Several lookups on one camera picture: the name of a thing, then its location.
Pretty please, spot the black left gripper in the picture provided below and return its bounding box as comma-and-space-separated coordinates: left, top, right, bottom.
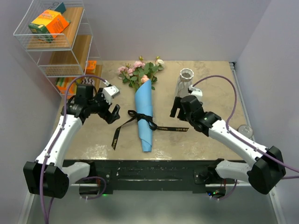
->
88, 88, 120, 124

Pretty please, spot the black printed ribbon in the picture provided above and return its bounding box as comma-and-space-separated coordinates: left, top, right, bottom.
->
111, 110, 189, 150

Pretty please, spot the blue wrapping paper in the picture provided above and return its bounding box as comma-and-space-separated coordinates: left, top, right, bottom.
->
135, 80, 153, 153

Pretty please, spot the pink rose stem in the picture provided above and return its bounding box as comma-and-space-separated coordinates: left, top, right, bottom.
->
118, 63, 142, 92
133, 56, 157, 86

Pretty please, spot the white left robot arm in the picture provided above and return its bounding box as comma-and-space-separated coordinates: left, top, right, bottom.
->
23, 84, 120, 199

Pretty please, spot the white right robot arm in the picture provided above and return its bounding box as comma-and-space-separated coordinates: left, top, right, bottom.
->
170, 95, 286, 195

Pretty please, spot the white ribbed ceramic vase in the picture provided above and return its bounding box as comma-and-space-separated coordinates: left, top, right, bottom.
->
175, 68, 194, 98

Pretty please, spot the purple zigzag scrubber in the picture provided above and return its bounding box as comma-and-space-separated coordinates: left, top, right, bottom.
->
80, 77, 96, 86

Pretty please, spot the white rose stem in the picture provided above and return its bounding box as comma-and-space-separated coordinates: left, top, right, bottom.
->
149, 56, 165, 80

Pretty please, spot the small orange box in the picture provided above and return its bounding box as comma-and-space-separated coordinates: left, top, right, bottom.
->
85, 60, 97, 74

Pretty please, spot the orange yellow sponge pack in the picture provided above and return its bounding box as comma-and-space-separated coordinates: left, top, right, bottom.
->
55, 77, 82, 97

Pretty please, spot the orange green carton box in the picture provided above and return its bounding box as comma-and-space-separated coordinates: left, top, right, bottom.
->
28, 9, 70, 43

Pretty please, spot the teal box on shelf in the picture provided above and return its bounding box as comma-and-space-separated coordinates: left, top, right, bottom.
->
54, 2, 66, 14

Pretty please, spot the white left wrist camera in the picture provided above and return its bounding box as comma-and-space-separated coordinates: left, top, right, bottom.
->
102, 85, 120, 104

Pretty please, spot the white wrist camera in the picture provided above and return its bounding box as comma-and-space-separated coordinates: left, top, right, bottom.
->
102, 85, 120, 104
188, 85, 203, 101

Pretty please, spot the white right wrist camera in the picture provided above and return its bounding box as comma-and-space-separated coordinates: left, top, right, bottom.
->
188, 85, 203, 101

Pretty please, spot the aluminium frame rail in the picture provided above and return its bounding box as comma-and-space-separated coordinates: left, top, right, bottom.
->
229, 62, 286, 224

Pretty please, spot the white wire wooden shelf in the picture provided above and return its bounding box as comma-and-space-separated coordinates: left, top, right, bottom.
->
14, 0, 103, 96

